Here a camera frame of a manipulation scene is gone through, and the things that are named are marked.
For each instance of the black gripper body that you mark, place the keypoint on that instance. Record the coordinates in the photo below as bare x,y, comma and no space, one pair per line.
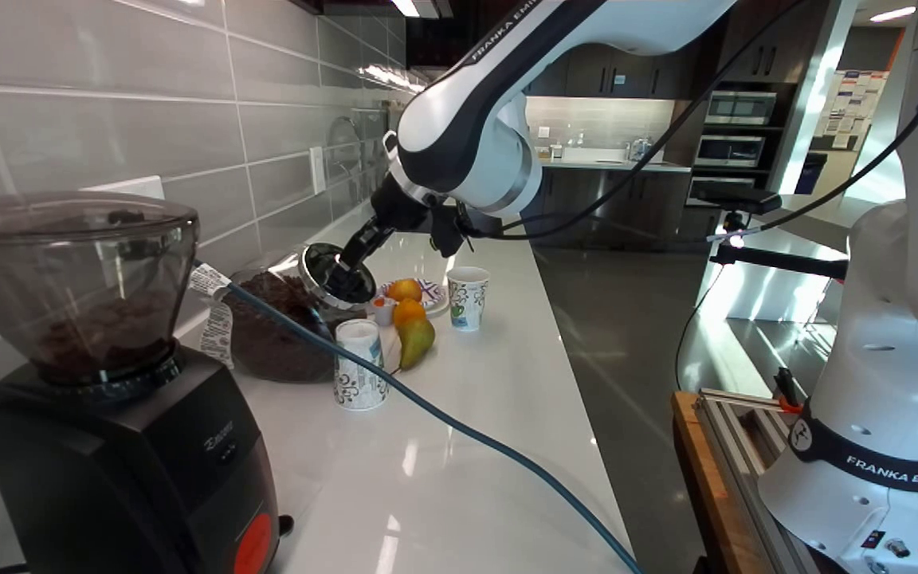
446,223

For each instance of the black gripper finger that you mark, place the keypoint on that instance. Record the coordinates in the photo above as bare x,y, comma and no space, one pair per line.
361,244

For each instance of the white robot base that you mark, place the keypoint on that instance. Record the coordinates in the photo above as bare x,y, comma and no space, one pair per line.
848,479

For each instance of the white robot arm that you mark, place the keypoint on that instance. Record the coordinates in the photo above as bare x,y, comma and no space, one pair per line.
460,144

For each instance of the glass coffee jug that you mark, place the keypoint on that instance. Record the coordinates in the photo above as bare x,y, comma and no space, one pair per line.
267,352

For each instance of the black coffee grinder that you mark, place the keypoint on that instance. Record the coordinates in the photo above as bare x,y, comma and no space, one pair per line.
123,450

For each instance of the orange fruit on plate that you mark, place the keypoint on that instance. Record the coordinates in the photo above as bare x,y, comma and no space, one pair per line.
406,287

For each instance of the far white patterned cup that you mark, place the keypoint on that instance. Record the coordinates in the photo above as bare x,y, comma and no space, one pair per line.
466,298

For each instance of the white patterned cup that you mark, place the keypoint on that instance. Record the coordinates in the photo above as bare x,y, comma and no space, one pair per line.
354,386
466,298

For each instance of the small white plate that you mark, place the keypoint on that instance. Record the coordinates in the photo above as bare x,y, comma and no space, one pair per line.
433,298

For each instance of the yellow green pear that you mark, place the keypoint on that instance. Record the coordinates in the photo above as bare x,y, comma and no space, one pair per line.
416,341

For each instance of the near white patterned cup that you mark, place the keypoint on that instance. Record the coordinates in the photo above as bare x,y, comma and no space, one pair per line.
354,386

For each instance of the wooden table edge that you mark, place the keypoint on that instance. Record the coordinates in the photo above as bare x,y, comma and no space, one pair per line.
731,540

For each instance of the wall outlet plate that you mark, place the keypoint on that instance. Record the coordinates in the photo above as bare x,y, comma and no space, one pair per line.
316,171

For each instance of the built-in wall ovens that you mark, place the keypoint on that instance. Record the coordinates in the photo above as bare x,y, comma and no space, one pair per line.
731,157

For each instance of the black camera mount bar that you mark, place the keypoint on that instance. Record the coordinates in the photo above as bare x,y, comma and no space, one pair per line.
728,253

